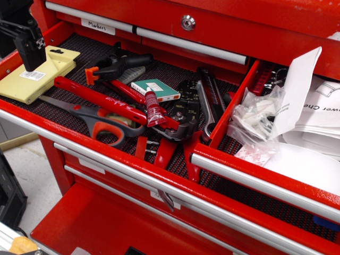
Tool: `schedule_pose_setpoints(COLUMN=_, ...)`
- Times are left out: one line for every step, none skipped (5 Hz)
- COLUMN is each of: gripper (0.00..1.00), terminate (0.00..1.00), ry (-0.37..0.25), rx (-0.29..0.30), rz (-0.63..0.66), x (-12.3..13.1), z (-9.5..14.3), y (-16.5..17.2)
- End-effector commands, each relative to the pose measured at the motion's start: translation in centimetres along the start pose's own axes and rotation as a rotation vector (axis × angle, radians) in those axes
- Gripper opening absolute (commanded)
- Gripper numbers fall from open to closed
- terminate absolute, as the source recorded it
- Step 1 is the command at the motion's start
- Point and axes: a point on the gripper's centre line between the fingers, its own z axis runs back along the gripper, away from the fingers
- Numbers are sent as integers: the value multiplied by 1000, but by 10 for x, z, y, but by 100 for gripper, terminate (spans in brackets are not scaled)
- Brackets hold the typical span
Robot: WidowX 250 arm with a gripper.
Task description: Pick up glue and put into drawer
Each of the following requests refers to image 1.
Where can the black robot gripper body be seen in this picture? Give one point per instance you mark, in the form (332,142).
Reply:
(19,29)

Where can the black crimping pliers red handles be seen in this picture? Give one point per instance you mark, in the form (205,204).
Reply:
(186,109)

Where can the grey orange handled scissors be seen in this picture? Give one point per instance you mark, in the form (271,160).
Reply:
(97,121)

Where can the yellow flat plastic case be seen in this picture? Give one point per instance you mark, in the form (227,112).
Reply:
(26,87)

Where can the black spring clamp orange tips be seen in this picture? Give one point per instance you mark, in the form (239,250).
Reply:
(112,65)

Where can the clear plastic bag white parts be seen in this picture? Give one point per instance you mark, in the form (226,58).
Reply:
(252,125)

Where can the red hex key holder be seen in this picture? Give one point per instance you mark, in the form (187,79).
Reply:
(262,77)

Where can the silver black utility knife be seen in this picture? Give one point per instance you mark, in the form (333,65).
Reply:
(211,101)

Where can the white markers label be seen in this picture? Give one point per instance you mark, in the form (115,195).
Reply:
(98,26)

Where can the red tool chest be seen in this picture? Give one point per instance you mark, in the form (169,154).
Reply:
(113,201)

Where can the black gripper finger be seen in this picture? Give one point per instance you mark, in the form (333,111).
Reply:
(32,54)

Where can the white paper manual sheets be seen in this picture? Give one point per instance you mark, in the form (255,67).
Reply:
(309,114)

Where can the red handled cutter tool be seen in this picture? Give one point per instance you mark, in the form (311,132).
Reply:
(102,100)

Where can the red bit holder strip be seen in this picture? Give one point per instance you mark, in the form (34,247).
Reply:
(141,148)

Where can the clear plastic bit case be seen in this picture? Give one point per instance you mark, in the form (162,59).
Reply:
(131,74)

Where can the silver cabinet lock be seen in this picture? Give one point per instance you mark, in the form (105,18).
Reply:
(188,22)

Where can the black box on floor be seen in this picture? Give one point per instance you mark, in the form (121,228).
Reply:
(13,199)

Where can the green white small box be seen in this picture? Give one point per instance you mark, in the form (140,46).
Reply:
(162,91)

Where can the red glue tube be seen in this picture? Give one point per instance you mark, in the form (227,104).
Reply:
(155,115)

